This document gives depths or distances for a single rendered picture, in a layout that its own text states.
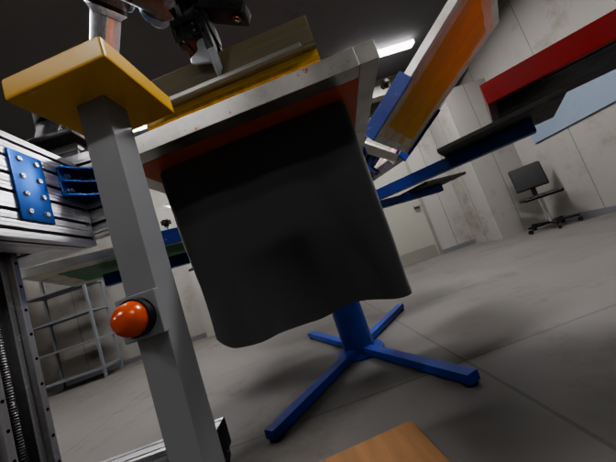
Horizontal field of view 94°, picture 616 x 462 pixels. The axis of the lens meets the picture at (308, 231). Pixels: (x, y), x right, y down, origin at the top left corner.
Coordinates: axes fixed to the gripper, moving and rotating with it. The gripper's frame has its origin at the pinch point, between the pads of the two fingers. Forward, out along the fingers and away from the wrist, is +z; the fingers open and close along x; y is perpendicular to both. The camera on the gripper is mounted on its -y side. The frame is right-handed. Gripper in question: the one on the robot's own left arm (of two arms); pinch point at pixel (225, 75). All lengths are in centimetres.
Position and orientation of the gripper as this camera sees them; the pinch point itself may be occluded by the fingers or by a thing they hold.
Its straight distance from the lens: 73.4
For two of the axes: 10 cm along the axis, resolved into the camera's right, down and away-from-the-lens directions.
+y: -9.4, 3.3, 1.0
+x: -1.3, -0.7, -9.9
